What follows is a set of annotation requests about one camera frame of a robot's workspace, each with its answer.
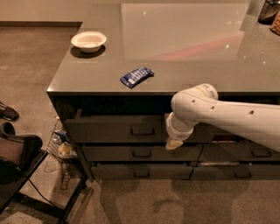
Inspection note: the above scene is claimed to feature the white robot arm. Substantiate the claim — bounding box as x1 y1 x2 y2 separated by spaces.
165 84 280 151

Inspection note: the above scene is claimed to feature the yellow item in basket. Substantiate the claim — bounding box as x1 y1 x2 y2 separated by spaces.
59 143 73 158

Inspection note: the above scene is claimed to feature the wire basket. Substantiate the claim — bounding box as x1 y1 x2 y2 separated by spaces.
43 116 80 191

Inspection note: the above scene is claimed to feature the brown object at edge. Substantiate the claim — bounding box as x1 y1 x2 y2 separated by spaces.
270 11 280 35

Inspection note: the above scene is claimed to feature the black office chair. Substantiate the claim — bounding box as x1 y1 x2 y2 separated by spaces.
0 122 88 224

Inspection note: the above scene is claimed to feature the black floor cable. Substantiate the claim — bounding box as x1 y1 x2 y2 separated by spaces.
26 178 60 209

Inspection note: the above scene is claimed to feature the grey cabinet counter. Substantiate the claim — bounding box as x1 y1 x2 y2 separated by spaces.
48 0 280 180

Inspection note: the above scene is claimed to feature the blue snack packet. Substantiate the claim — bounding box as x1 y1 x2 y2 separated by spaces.
120 67 154 88

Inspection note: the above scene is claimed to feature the black shoe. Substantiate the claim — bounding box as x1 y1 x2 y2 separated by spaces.
0 101 19 121

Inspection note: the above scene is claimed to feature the dark object on counter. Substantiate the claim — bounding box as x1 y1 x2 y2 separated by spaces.
258 0 280 25

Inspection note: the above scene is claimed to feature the white bowl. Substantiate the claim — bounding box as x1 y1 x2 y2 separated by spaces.
71 31 107 53

